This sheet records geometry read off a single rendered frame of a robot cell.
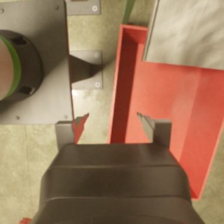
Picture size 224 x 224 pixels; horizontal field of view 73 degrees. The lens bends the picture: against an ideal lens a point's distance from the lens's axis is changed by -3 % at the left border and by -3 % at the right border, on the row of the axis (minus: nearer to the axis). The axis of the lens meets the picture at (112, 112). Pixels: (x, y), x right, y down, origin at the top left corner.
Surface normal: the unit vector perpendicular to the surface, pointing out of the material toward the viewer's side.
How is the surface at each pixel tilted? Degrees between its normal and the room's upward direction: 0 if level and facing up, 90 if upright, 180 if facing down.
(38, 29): 0
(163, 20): 30
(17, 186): 0
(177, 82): 0
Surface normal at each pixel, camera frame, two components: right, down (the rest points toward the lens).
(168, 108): 0.00, 0.25
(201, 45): -0.04, 0.69
